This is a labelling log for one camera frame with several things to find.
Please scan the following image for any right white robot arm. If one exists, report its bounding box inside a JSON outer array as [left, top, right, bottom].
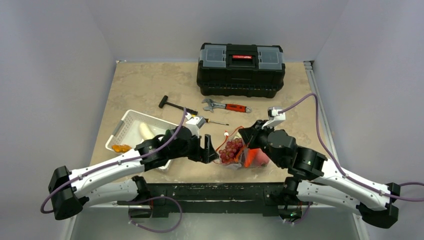
[[238, 120, 401, 229]]

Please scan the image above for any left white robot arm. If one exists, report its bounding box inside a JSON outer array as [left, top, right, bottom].
[[40, 126, 219, 220]]

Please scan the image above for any light red grape bunch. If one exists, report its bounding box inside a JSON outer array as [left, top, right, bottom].
[[217, 137, 244, 164]]

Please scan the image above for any orange carrot green top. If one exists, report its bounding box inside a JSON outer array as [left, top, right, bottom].
[[243, 148, 261, 168]]

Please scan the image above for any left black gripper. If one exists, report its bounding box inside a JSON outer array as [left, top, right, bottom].
[[168, 131, 218, 163]]

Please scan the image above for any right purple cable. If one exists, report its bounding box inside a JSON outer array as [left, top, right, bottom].
[[277, 93, 424, 203]]

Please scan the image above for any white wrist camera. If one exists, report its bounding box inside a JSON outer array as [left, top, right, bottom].
[[261, 106, 286, 130], [185, 113, 207, 138]]

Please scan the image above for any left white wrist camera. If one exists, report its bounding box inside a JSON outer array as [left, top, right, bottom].
[[185, 113, 207, 138]]

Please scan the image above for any orange small fruit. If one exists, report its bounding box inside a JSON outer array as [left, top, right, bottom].
[[111, 144, 132, 154]]

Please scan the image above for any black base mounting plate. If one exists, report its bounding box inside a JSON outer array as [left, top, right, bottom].
[[118, 181, 310, 220]]

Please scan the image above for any aluminium frame rail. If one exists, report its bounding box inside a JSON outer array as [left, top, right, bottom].
[[68, 184, 361, 210]]

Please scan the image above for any black plastic toolbox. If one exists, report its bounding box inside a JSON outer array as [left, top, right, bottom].
[[196, 42, 286, 99]]

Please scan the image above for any yellow black screwdriver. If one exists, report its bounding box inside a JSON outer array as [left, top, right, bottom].
[[205, 118, 229, 126]]

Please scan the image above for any black hammer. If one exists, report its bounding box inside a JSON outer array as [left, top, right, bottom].
[[158, 95, 198, 116]]

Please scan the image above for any clear zip top bag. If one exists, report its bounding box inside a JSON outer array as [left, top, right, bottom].
[[213, 126, 271, 170]]

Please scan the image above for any white radish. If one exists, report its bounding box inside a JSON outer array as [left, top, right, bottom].
[[138, 122, 155, 140]]

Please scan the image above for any white plastic basket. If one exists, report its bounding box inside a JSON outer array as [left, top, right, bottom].
[[105, 109, 178, 151]]

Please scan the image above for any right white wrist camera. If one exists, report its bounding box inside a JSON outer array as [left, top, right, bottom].
[[261, 106, 286, 130]]

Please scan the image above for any adjustable wrench red handle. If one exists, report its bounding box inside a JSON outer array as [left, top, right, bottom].
[[202, 98, 252, 113]]

